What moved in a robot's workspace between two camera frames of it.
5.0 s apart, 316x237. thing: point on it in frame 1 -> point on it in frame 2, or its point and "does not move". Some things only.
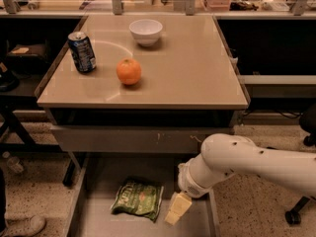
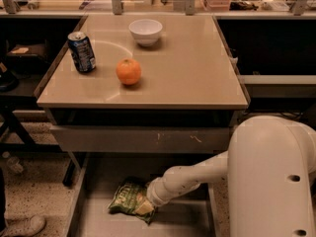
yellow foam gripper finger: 181,202 -> 144,208
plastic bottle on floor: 13,162 does not move
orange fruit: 128,71 does not move
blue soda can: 82,51 does not move
